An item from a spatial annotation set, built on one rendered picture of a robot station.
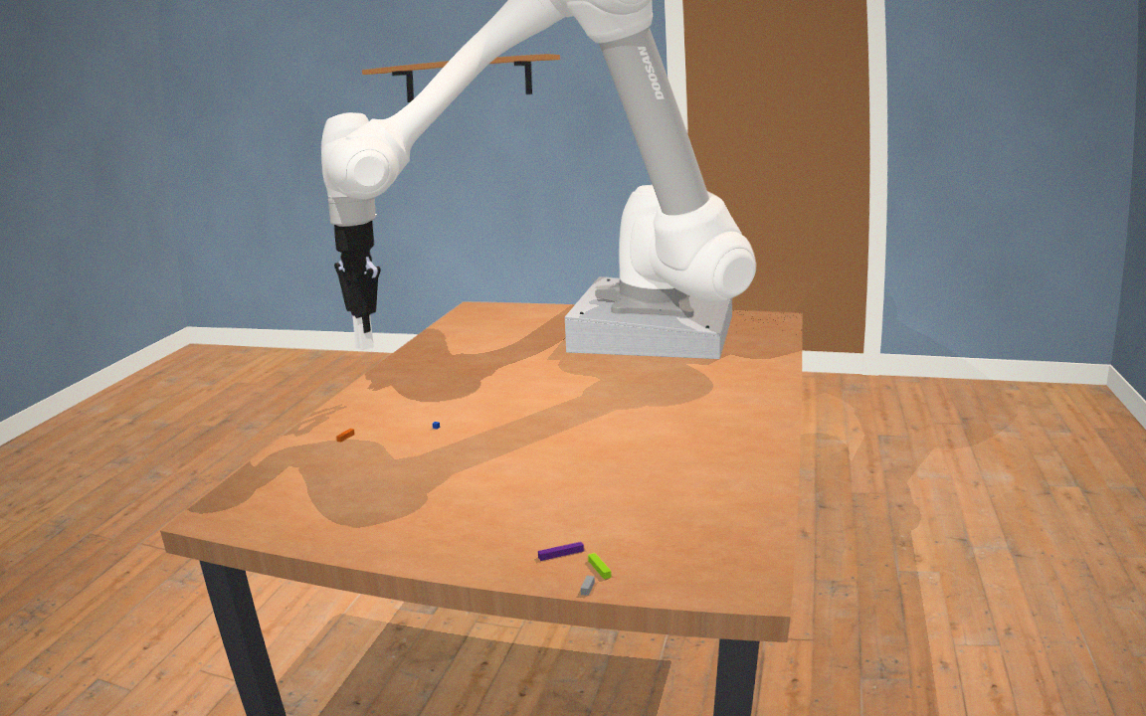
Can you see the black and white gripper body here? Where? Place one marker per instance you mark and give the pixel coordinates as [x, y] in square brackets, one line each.
[358, 239]

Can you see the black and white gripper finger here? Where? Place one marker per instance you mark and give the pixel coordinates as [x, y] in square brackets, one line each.
[366, 302]
[349, 293]

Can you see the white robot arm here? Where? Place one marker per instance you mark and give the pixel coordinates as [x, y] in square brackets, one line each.
[700, 251]

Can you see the purple rod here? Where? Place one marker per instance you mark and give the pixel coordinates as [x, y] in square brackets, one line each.
[560, 551]

